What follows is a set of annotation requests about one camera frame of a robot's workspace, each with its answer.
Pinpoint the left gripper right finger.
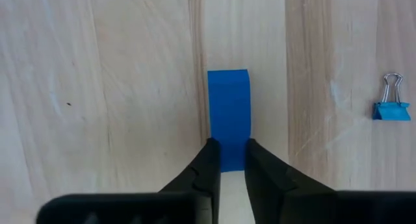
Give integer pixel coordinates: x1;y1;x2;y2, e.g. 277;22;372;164
244;138;337;224

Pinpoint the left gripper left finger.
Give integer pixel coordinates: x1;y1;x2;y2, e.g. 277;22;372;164
158;138;222;224

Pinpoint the small blue binder clip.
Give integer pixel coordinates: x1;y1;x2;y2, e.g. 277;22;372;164
372;73;412;121

